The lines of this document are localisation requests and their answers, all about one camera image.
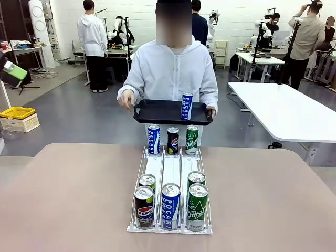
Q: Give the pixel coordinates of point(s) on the grey robot workbench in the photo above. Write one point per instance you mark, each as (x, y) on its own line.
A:
(115, 52)

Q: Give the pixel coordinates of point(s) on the red cup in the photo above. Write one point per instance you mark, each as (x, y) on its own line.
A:
(4, 46)

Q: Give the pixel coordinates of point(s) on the black camera stand pole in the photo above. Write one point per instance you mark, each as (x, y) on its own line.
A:
(127, 52)

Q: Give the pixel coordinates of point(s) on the yellow plastic crate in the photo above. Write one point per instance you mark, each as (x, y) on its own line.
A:
(17, 113)

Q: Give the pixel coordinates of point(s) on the grey plastic stool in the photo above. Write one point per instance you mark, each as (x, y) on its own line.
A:
(110, 74)

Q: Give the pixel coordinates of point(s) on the large white table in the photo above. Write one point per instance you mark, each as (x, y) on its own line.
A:
(283, 113)

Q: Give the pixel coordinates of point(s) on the black serving tray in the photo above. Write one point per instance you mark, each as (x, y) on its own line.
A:
(157, 111)

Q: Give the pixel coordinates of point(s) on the black tall tripod stand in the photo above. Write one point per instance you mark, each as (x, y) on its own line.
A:
(288, 57)

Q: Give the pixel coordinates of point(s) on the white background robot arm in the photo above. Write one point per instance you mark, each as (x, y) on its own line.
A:
(212, 23)
(258, 29)

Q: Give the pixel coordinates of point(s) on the person's left forearm white sleeve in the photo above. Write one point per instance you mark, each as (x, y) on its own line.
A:
(211, 97)

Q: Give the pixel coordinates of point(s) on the person's left hand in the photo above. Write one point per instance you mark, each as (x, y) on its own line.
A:
(212, 110)

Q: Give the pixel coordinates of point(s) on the black Pepsi can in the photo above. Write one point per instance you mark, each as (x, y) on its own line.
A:
(173, 141)
(147, 179)
(144, 210)

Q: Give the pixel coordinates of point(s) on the white black background robot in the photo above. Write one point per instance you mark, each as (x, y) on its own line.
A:
(118, 26)

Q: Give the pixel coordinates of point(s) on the green white light box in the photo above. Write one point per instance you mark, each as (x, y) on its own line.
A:
(14, 72)

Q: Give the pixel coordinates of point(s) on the white plastic crate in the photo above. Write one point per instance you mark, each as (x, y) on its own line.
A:
(26, 124)

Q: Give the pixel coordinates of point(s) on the person's right forearm white sleeve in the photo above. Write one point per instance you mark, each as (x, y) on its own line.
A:
(126, 88)

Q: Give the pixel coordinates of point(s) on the bystander in beige shirt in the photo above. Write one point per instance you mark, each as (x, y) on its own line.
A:
(305, 39)

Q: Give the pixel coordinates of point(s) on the cluttered white side desk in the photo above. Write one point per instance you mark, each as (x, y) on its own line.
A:
(26, 50)

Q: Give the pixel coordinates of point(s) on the person in white hoodie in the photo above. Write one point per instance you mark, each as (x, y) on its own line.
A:
(168, 71)

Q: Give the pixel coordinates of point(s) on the white drawer cabinet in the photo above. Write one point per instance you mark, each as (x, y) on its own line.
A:
(221, 52)

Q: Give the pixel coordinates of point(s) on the bystander in black top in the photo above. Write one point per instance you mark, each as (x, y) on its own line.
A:
(329, 34)

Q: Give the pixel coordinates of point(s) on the white background desk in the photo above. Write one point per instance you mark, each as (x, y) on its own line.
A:
(262, 60)

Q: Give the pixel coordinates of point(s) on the clear plastic bowl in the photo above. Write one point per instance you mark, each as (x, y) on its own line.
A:
(11, 134)

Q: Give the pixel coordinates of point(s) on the black caster base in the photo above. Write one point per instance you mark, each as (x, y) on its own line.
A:
(275, 145)

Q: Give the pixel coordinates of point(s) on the bystander in white hoodie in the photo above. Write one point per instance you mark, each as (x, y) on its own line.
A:
(92, 36)

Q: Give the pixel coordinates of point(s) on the seated bystander with headset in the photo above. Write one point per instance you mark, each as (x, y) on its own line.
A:
(273, 26)

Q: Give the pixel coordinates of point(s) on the black floor tripod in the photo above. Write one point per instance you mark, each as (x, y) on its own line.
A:
(22, 88)

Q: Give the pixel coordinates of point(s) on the clear white can dispenser rack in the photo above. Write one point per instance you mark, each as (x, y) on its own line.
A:
(170, 168)

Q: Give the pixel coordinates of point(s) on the green Chilsung cider can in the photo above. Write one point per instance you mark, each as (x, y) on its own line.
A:
(197, 177)
(192, 141)
(197, 207)

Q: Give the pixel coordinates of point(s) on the blue Pocari Sweat can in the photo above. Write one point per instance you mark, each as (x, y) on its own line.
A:
(154, 139)
(187, 107)
(170, 207)

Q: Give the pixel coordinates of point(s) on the bystander in navy clothes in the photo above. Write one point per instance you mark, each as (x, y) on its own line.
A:
(199, 26)

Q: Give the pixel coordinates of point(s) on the tall white air conditioner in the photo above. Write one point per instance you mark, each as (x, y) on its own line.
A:
(39, 26)

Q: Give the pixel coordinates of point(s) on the person's right hand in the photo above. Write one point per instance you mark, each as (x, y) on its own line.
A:
(126, 98)

